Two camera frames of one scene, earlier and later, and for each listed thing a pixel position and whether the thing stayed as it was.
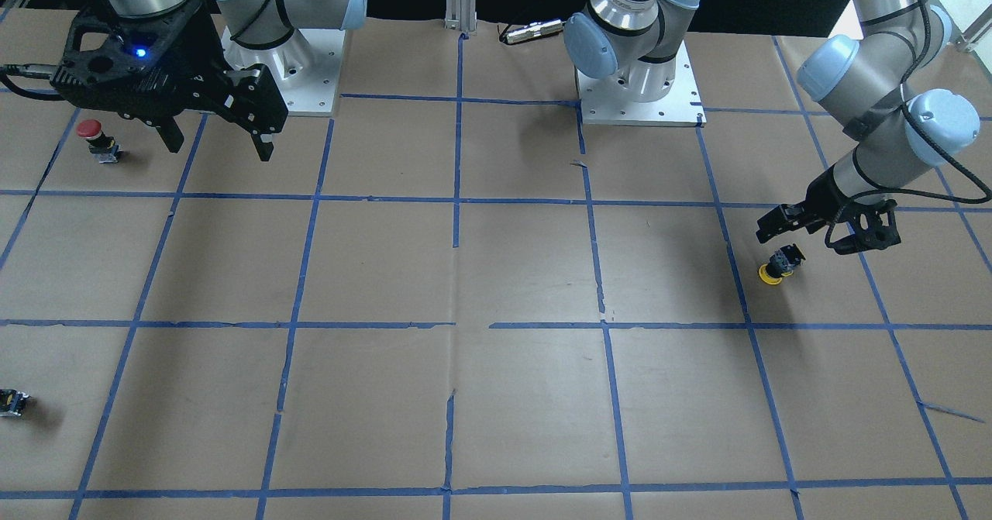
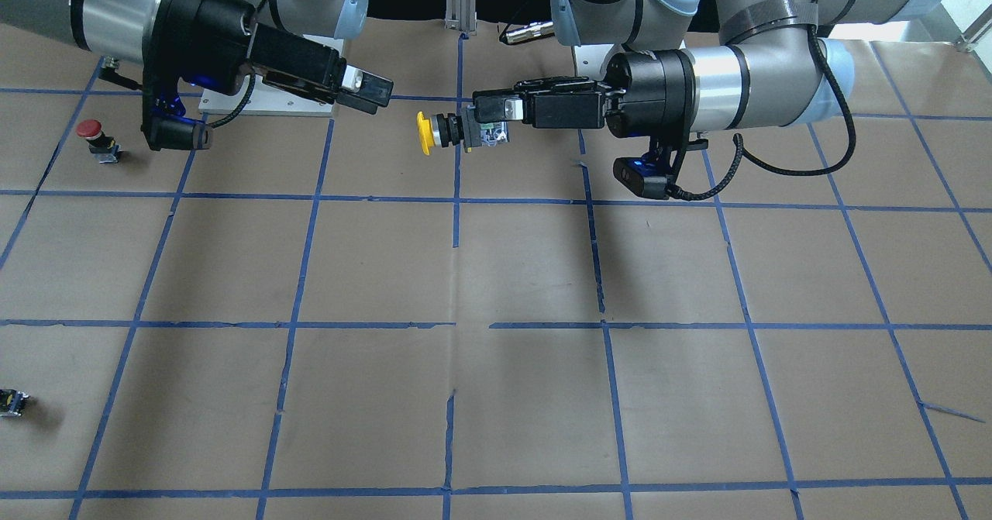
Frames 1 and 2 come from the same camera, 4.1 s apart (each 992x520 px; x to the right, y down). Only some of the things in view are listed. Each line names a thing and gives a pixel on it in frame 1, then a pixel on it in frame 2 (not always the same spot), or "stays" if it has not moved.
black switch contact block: x=12 y=402 stays
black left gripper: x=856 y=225 → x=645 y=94
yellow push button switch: x=781 y=263 → x=442 y=129
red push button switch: x=103 y=147 stays
